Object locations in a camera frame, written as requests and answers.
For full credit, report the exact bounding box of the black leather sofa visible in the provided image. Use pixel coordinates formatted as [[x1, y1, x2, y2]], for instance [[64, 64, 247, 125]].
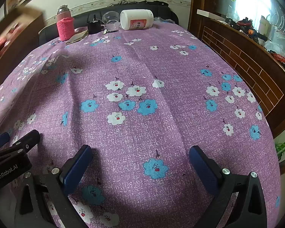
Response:
[[39, 1, 180, 45]]

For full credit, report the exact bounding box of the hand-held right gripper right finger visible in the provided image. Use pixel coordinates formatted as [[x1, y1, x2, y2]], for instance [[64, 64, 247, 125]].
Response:
[[189, 145, 268, 228]]

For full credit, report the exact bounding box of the brown paper sheet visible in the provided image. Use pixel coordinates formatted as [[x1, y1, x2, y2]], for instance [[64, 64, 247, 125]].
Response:
[[66, 31, 89, 45]]

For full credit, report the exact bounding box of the white jug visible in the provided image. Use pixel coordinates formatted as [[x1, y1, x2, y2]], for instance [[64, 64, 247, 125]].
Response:
[[259, 15, 272, 36]]

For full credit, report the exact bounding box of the purple floral tablecloth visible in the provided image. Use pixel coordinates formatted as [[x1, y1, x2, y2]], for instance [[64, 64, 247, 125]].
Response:
[[0, 20, 283, 228]]

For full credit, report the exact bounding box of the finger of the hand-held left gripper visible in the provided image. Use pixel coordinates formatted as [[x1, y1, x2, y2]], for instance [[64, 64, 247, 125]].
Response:
[[12, 130, 41, 154], [0, 132, 10, 154]]

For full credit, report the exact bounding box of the wooden cabinet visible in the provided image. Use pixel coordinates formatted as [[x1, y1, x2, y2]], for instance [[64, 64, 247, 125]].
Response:
[[189, 0, 285, 138]]

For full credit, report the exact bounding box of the pink bottle with knitted sleeve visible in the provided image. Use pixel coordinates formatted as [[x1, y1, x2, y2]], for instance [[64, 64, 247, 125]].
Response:
[[56, 5, 75, 41]]

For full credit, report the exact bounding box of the cardboard box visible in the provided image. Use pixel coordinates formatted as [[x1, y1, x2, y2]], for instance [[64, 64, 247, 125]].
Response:
[[0, 6, 44, 76]]

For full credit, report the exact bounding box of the white plastic jar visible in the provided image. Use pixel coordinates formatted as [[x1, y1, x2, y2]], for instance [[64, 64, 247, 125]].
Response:
[[120, 9, 155, 31]]

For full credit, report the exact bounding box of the clear plastic cup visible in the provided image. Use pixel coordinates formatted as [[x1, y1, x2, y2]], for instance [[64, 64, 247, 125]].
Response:
[[102, 11, 121, 30]]

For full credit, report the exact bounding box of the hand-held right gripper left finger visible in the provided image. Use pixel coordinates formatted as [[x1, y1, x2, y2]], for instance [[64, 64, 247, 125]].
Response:
[[14, 144, 93, 228]]

